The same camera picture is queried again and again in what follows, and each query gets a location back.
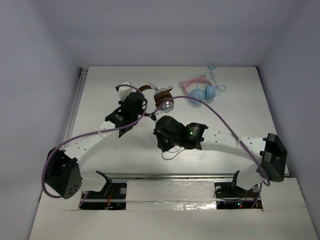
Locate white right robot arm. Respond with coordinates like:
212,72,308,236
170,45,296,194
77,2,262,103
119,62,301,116
153,116,288,201

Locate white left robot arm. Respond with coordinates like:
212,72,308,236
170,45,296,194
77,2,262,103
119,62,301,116
41,90,148,199

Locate pink blue cat-ear headphones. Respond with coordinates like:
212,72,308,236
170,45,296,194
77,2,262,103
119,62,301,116
179,77,217,104

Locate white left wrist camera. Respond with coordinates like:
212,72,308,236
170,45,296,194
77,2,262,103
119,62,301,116
116,81,133,101

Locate aluminium left side rail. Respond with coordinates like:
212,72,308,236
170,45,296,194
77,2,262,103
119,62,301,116
61,67,89,143

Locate aluminium rail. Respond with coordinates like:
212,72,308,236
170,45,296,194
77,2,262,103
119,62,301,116
61,67,89,143
104,172,234,179

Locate aluminium front rail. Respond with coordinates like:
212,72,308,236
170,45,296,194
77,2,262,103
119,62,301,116
104,172,234,179

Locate light blue headphone cable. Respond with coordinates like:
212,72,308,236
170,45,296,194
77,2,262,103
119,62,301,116
197,65,227,98

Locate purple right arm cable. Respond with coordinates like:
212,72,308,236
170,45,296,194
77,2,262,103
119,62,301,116
152,95,271,208

